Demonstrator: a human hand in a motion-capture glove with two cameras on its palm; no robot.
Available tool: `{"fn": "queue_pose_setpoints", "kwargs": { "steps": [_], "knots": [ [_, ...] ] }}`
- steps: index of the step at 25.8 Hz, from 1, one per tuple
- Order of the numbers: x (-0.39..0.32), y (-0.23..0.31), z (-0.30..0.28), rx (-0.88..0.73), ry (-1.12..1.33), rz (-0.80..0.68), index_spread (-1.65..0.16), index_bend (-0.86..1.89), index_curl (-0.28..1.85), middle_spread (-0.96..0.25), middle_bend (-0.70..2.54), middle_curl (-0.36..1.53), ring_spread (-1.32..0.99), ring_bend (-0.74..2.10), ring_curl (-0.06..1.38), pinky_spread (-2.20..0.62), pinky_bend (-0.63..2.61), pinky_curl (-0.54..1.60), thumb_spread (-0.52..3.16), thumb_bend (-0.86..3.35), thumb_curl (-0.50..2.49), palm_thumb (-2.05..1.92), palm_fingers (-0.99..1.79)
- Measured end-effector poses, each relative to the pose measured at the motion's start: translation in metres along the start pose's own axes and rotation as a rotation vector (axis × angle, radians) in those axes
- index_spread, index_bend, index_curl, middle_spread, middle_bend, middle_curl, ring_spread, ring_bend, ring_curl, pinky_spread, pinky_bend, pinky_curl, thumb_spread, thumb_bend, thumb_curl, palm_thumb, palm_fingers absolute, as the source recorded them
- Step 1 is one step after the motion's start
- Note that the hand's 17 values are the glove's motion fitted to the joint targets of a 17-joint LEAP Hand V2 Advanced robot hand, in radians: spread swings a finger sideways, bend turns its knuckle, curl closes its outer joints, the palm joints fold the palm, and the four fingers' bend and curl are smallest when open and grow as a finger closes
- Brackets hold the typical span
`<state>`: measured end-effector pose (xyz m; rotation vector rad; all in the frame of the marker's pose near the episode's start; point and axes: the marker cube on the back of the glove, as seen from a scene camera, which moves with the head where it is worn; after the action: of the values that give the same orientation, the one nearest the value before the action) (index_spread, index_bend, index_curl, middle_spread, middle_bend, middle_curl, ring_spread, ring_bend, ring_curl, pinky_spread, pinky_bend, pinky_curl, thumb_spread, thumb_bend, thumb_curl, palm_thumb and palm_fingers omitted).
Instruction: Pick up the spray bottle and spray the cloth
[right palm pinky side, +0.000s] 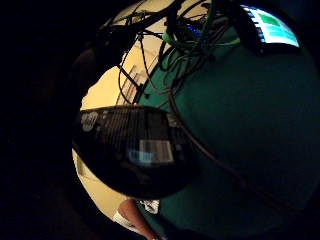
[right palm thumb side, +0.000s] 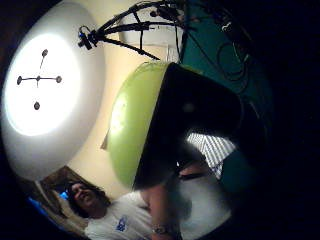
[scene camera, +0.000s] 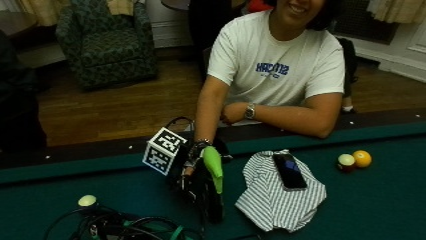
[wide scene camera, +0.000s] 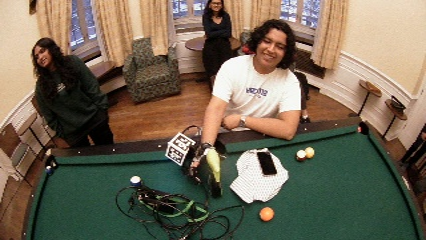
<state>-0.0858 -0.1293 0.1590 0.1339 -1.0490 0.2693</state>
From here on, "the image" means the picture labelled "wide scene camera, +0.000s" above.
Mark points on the silver wristwatch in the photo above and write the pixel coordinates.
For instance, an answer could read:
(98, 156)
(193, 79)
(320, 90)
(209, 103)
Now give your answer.
(242, 121)

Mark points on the white marker cube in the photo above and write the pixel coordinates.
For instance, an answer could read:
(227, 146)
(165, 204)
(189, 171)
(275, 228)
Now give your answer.
(179, 149)

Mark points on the person in white t-shirt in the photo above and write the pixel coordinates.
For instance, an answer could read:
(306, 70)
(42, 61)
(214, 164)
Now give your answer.
(254, 93)

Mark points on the white striped cloth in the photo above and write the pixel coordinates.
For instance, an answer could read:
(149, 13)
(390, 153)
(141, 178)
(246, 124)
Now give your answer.
(252, 186)

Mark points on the black phone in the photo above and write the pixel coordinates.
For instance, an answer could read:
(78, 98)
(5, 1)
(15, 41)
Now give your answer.
(266, 163)

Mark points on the orange billiard ball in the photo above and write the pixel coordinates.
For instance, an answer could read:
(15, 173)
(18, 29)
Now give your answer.
(266, 214)

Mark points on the red striped billiard ball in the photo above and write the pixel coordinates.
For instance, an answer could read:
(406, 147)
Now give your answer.
(300, 155)

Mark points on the yellow striped billiard ball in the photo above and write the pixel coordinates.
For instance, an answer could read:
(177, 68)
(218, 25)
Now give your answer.
(308, 152)

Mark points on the green patterned armchair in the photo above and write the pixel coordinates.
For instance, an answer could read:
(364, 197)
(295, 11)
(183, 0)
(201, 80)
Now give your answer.
(150, 73)

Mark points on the round wooden table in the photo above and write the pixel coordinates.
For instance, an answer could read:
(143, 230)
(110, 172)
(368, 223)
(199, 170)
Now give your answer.
(194, 43)

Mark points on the dark radiator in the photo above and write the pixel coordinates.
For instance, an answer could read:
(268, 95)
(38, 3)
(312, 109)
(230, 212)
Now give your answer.
(307, 63)

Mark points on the wooden window bench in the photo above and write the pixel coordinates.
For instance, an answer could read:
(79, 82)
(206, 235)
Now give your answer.
(103, 71)

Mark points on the blue chalk cube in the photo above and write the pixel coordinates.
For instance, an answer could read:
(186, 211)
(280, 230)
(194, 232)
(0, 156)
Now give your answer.
(47, 170)

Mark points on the beige curtain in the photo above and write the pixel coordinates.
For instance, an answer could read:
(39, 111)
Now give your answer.
(53, 23)
(154, 25)
(114, 30)
(328, 33)

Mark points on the small wooden side table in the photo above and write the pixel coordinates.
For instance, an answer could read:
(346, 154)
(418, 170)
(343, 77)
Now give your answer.
(394, 108)
(368, 88)

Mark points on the window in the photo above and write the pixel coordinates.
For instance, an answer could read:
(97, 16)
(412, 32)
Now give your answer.
(187, 8)
(82, 23)
(300, 11)

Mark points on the dark wooden pool table rail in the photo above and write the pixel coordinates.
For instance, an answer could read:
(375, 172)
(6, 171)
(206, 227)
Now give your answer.
(274, 131)

